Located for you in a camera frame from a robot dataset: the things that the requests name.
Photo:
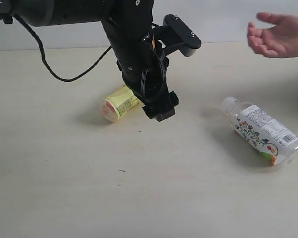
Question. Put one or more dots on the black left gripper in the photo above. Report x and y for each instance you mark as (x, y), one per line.
(141, 61)

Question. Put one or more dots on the yellow bottle red cap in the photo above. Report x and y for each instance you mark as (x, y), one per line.
(117, 104)

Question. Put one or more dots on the clear bottle floral label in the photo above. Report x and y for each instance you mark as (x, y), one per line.
(269, 137)

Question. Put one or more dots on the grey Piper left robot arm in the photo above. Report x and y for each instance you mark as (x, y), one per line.
(43, 13)

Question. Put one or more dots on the person's open bare hand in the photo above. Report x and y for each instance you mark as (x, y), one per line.
(278, 41)

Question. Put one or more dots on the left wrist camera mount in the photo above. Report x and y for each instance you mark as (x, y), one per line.
(177, 36)

